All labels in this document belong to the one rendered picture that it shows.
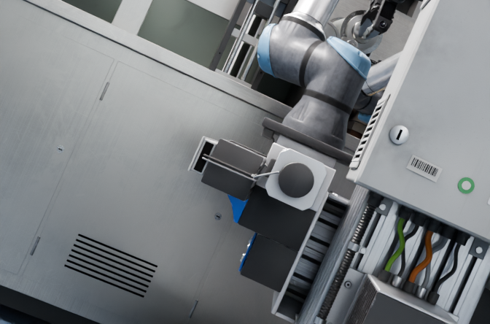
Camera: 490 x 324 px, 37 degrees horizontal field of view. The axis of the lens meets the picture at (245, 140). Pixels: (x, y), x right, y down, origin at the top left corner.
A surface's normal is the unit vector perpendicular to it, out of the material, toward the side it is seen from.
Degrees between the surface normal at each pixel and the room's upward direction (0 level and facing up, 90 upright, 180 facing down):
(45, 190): 90
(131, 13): 90
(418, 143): 89
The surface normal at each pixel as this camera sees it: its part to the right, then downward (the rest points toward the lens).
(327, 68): -0.44, -0.16
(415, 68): -0.06, -0.03
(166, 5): 0.16, 0.07
